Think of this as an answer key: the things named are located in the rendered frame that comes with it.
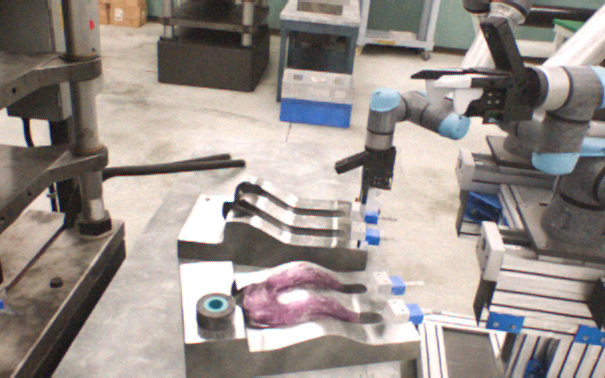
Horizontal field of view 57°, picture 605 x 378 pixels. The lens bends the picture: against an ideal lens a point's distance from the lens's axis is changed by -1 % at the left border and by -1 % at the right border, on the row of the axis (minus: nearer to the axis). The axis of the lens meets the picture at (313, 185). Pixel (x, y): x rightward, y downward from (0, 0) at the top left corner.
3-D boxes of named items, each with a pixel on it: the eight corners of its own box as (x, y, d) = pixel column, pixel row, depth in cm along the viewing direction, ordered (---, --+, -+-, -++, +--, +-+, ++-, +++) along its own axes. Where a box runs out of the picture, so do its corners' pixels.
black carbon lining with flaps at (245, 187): (344, 216, 164) (348, 187, 159) (344, 246, 149) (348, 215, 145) (226, 203, 164) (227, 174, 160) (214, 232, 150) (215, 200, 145)
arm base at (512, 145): (544, 145, 185) (553, 117, 180) (557, 163, 171) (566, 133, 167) (498, 139, 185) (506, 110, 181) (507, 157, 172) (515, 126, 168)
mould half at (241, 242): (361, 228, 172) (367, 189, 166) (363, 278, 149) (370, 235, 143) (200, 210, 172) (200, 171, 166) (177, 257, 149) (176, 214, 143)
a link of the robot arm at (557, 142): (542, 151, 111) (558, 99, 106) (583, 176, 102) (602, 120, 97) (509, 153, 108) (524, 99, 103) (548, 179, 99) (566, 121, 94)
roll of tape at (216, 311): (213, 337, 108) (213, 323, 107) (187, 317, 113) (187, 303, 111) (243, 318, 114) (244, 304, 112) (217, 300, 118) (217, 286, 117)
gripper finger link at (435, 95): (407, 106, 90) (463, 108, 91) (411, 69, 88) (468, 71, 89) (403, 102, 93) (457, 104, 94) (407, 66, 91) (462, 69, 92)
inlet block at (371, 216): (394, 223, 164) (397, 207, 162) (395, 232, 160) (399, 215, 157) (350, 217, 164) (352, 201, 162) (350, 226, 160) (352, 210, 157)
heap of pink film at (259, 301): (341, 279, 138) (345, 253, 134) (364, 328, 122) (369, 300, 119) (235, 287, 131) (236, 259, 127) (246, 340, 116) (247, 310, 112)
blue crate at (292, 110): (349, 113, 511) (352, 90, 501) (349, 129, 474) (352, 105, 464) (282, 106, 511) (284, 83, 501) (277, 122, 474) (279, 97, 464)
